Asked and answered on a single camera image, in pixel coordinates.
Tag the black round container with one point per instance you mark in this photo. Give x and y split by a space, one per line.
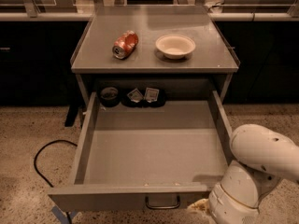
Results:
109 96

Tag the grey metal cabinet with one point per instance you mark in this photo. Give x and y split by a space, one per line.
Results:
93 54

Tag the left white tag card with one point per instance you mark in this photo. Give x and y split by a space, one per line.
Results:
135 95

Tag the right white tag card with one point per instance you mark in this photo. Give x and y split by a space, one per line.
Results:
151 95

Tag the crushed red soda can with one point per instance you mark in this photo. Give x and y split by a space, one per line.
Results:
125 45

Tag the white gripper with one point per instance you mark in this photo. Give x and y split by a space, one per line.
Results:
229 209

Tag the black oval tray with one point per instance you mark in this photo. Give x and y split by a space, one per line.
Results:
127 102

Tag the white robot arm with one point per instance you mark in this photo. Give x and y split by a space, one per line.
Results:
262 159

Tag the white tag card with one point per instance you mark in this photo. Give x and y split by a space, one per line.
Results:
151 95
135 95

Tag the grey top drawer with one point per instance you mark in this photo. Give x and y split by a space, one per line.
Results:
147 158

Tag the white paper bowl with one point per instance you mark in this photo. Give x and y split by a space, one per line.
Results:
175 46

